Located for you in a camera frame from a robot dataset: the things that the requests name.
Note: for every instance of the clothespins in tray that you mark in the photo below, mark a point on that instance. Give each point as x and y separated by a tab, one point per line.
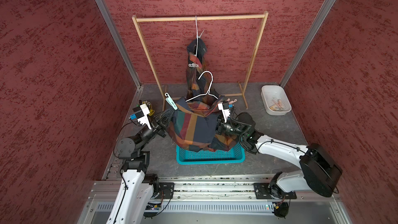
277	106

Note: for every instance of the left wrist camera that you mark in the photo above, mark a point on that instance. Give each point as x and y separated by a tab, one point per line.
141	114

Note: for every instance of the teal plastic basket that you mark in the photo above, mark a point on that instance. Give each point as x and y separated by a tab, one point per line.
235	155

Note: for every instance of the white plastic tray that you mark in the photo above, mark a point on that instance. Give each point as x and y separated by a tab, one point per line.
269	92

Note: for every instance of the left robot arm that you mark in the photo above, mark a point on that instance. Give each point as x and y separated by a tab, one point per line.
137	187

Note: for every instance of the aluminium rail frame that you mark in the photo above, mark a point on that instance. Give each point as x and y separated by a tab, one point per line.
235	194

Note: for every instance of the white wire hanger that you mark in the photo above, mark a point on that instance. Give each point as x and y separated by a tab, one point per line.
200	87
197	36

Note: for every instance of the plaid shirt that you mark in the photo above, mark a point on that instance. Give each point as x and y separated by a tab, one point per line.
194	124
200	60

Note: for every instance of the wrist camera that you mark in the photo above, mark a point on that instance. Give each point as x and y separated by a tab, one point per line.
141	114
225	108

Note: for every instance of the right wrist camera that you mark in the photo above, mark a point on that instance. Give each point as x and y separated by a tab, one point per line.
225	108

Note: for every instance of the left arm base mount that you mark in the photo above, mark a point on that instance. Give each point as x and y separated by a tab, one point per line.
163	190

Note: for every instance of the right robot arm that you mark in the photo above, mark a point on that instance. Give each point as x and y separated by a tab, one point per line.
317	171

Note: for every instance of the wooden clothes rack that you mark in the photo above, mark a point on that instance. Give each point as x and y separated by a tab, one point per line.
243	87

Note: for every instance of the yellow pen cup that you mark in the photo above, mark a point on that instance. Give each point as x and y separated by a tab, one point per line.
149	105

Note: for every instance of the pink clothespin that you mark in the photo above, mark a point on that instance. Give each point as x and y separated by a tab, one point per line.
230	102

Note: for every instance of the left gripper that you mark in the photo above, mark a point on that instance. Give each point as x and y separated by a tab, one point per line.
161	119

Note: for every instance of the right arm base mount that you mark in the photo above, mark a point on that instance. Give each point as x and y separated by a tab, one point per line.
264	191

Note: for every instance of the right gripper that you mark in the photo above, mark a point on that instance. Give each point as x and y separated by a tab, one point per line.
219	127

